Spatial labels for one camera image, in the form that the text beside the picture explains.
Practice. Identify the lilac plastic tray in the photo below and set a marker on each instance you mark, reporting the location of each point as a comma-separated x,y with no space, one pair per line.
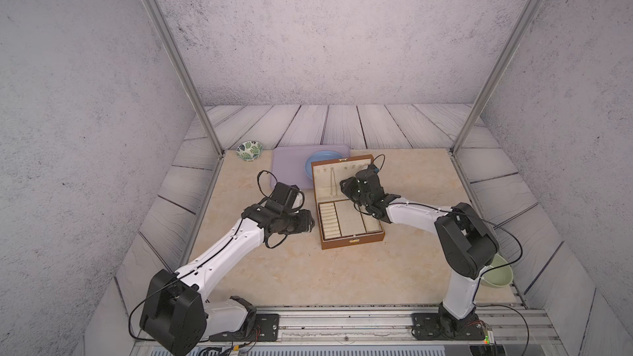
293,165

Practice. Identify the brown wooden jewelry box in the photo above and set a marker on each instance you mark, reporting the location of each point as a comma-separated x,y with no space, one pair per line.
341,222

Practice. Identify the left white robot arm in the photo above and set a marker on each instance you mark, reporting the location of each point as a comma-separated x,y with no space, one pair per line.
176,311

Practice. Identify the aluminium mounting rail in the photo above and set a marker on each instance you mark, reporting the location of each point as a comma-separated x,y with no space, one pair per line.
511,330

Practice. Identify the pale green bowl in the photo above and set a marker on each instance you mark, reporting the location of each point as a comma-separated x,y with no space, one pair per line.
498,274

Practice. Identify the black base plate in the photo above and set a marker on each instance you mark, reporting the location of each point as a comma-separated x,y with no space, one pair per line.
260,328
437,327

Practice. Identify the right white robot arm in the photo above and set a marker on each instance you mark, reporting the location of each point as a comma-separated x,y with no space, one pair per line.
467,241

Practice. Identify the blue plate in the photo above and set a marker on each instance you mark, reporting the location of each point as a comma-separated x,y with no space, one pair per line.
320,156

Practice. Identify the green leaf pattern bowl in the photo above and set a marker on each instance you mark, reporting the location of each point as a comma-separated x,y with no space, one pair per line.
249,150

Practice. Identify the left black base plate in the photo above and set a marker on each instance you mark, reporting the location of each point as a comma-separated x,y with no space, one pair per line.
260,328

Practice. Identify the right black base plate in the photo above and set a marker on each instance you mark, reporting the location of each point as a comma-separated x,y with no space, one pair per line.
437,327

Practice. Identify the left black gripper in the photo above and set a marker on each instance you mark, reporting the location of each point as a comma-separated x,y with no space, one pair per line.
305,225

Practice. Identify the left aluminium frame post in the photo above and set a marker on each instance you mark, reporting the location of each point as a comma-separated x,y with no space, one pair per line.
159,22

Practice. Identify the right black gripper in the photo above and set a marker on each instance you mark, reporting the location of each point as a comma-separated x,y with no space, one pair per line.
351,183

